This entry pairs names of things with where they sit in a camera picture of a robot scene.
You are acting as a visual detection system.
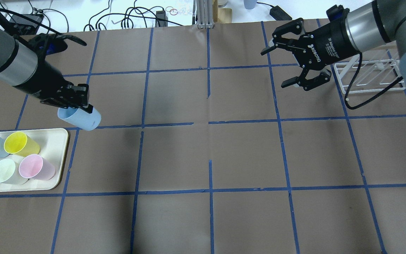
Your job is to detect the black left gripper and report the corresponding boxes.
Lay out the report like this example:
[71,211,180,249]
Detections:
[21,62,94,114]

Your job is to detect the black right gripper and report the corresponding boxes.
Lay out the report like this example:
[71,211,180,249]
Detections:
[260,18,359,91]

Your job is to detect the light blue plastic cup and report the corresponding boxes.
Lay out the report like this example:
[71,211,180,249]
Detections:
[57,108,102,131]

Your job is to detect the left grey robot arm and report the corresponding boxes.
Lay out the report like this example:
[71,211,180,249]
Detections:
[0,29,101,131]

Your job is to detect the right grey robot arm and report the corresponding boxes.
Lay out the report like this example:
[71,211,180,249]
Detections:
[261,0,406,91]

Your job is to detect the blue cup on side table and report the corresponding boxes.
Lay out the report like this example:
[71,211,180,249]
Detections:
[244,0,257,10]

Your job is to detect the yellow plastic cup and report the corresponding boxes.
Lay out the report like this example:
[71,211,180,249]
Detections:
[3,132,41,157]

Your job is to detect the pink plastic cup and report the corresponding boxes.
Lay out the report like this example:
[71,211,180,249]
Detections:
[18,154,55,181]

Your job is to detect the cream green plastic cup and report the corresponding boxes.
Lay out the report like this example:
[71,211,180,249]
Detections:
[0,158,29,185]

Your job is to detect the cream plastic tray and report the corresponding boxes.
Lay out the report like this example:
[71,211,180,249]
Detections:
[0,128,69,192]

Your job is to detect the black power adapter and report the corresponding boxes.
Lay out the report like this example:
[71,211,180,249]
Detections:
[269,5,292,21]

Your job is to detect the wooden mug tree stand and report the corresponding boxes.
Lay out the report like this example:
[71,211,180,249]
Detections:
[212,0,233,24]

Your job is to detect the white wire cup rack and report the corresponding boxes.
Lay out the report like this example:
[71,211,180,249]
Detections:
[333,48,401,94]

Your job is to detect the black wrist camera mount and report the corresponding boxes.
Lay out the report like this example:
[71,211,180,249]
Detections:
[28,33,87,58]

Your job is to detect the aluminium frame post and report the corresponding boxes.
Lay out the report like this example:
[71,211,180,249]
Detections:
[195,0,214,29]

